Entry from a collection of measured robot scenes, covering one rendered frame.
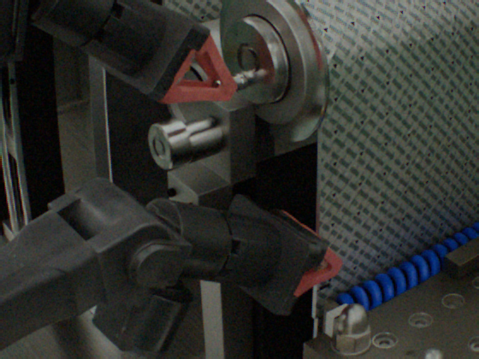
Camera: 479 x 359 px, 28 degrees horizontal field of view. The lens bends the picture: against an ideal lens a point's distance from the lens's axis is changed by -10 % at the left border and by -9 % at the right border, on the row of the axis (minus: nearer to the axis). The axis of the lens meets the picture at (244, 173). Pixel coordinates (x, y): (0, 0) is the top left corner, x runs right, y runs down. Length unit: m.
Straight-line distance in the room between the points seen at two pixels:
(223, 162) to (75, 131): 0.65
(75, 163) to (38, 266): 0.76
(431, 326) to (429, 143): 0.17
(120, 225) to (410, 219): 0.35
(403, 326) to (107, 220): 0.31
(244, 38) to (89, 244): 0.24
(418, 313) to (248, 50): 0.28
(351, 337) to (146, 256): 0.23
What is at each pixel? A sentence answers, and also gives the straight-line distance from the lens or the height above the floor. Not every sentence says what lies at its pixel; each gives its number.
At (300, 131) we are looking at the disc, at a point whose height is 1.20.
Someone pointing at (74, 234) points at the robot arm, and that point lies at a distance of 0.70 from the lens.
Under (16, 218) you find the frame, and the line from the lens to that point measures 1.24.
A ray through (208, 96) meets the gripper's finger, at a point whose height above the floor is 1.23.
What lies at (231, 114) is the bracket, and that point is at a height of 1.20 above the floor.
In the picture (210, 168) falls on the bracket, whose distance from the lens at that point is 0.92.
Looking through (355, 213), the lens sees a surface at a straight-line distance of 0.90.
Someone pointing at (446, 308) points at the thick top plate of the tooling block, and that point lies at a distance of 0.92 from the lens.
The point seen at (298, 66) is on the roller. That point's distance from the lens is 0.81.
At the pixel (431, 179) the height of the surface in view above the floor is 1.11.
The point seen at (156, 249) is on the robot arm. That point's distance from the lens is 0.70.
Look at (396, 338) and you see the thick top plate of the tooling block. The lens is 0.89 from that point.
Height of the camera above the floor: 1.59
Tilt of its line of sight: 30 degrees down
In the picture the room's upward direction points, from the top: 1 degrees counter-clockwise
